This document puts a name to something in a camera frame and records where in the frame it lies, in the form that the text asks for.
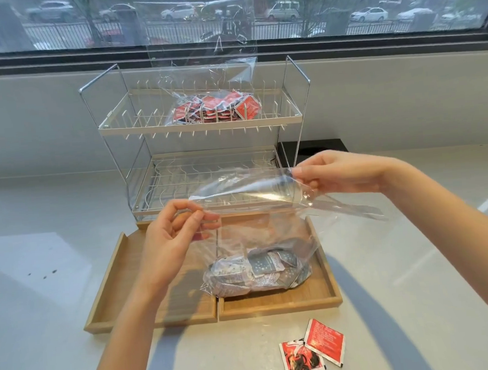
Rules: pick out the pile of grey packets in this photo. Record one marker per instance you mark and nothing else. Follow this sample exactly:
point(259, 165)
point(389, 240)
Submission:
point(258, 273)

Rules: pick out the white sedan car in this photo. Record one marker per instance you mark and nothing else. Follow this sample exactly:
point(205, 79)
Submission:
point(369, 14)

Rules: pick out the person's right forearm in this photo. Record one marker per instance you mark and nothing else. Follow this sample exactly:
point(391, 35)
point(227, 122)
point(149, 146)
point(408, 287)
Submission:
point(451, 226)

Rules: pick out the silver van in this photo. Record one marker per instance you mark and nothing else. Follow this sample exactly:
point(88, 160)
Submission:
point(282, 10)

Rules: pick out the black metal fence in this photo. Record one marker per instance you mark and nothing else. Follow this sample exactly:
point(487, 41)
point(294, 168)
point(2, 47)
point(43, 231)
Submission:
point(283, 30)

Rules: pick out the pile of red packets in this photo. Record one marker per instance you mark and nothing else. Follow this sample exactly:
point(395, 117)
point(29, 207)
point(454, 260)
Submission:
point(217, 107)

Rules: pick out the red packet with white text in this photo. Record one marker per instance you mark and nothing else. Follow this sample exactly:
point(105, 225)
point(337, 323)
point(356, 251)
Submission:
point(326, 341)

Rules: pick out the dark window frame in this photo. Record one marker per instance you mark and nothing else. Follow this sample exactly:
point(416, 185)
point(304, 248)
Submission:
point(52, 62)

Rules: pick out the person's right thumb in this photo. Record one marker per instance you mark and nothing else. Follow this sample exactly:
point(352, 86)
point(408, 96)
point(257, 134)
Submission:
point(308, 173)

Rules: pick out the clear bag with grey packets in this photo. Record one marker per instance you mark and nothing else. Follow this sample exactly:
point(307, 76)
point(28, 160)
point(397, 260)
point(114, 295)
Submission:
point(262, 215)

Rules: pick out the person's left hand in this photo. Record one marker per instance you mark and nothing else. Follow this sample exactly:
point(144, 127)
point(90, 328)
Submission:
point(161, 255)

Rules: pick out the narrow wooden tray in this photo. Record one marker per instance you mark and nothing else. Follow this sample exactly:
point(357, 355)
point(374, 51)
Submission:
point(318, 290)

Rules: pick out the clear bag with red packets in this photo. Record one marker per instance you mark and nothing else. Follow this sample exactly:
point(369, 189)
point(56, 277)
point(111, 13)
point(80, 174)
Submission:
point(201, 48)

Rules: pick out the black box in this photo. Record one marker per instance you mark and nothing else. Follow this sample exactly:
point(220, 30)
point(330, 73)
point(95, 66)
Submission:
point(320, 146)

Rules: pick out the person's right hand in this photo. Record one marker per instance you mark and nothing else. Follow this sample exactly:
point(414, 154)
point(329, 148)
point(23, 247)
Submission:
point(351, 173)

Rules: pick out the red packet with dark picture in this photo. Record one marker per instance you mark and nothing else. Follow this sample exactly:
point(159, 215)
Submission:
point(302, 359)

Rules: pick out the white hatchback car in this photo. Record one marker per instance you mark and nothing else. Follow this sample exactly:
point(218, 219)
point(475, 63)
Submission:
point(178, 13)

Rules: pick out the person's left forearm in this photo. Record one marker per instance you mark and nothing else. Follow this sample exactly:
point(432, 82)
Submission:
point(126, 345)

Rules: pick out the wide wooden tray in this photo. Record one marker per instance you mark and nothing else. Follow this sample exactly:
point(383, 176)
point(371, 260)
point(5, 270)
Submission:
point(121, 283)

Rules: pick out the person's left thumb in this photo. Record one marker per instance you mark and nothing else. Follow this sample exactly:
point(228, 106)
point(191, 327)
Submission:
point(207, 222)

